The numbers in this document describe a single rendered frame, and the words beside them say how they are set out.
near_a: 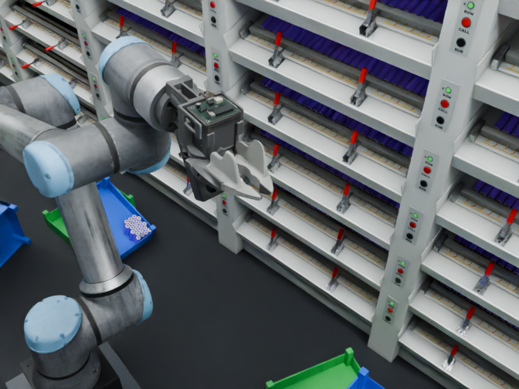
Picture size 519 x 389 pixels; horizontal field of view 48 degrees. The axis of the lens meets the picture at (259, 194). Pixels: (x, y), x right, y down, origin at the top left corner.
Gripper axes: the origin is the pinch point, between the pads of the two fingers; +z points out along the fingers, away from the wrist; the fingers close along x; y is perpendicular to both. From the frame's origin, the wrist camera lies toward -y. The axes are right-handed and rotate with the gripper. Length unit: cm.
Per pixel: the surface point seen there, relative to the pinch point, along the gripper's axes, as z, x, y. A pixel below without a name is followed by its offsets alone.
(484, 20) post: -11, 62, 4
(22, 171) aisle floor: -174, 10, -123
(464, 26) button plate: -14, 61, 2
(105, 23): -144, 45, -49
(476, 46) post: -11, 62, -1
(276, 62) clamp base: -61, 56, -27
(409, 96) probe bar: -26, 68, -23
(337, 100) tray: -40, 58, -29
